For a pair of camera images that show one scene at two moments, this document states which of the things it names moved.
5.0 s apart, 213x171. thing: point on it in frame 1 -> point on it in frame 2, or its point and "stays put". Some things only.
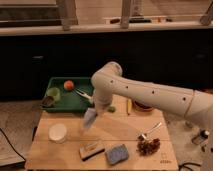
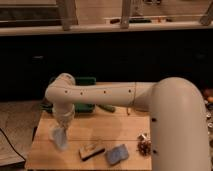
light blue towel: x=90 y=117 -> x=60 y=138
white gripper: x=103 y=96 -> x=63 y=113
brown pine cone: x=146 y=147 stays put
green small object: x=111 y=109 stays put
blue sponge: x=116 y=154 stays put
